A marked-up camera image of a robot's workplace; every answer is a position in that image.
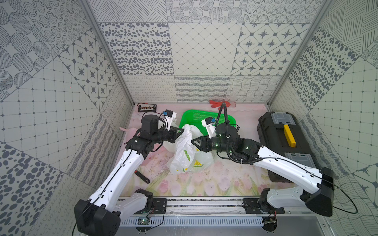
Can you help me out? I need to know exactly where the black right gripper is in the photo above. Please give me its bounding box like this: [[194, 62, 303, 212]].
[[191, 134, 234, 154]]

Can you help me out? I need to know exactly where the white lemon-print plastic bag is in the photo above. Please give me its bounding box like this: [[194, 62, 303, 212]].
[[166, 124, 214, 175]]

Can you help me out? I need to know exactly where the pink peach-print plastic bag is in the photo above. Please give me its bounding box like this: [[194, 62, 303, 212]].
[[117, 128, 165, 168]]

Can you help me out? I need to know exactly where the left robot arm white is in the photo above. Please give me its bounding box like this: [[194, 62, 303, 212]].
[[74, 110, 184, 236]]

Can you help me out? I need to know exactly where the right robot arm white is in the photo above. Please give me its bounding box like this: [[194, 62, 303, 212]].
[[192, 104, 335, 216]]

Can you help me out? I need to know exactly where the green plastic basket tray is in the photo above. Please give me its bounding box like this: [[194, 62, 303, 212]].
[[179, 110, 226, 139]]

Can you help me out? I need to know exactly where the floral pink table mat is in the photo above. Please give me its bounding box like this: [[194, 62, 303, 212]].
[[118, 103, 305, 197]]

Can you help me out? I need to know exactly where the black terminal strip block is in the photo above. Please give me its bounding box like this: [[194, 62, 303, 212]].
[[137, 104, 157, 113]]

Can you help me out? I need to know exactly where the red black pipe wrench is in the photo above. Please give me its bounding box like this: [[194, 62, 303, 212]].
[[134, 170, 151, 184]]

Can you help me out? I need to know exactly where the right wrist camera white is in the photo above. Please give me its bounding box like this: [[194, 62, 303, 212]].
[[201, 117, 216, 139]]

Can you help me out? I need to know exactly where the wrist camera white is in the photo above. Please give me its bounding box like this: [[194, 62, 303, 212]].
[[201, 117, 216, 139], [162, 109, 177, 131]]

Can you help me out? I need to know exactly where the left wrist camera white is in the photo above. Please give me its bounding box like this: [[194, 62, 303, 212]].
[[162, 109, 177, 131]]

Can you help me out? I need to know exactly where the red object at wall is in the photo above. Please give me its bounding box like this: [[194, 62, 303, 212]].
[[209, 100, 231, 110]]

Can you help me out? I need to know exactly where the aluminium mounting rail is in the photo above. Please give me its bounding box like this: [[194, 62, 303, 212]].
[[82, 196, 328, 219]]

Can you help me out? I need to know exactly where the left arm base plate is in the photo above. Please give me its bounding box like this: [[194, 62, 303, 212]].
[[135, 197, 167, 214]]

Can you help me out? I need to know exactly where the black toolbox yellow handle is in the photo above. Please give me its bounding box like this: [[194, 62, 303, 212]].
[[257, 112, 316, 168]]

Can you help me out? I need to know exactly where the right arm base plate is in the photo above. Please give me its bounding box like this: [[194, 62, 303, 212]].
[[242, 198, 285, 214]]

